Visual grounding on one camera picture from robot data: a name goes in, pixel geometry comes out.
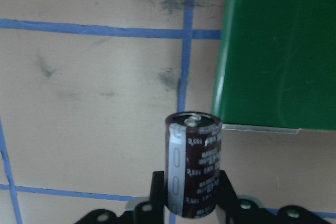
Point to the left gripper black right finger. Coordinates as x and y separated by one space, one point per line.
228 205

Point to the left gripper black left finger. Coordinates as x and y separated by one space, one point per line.
152 210

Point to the brown cylindrical capacitor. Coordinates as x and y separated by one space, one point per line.
193 151

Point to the green conveyor belt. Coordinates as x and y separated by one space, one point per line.
276 66

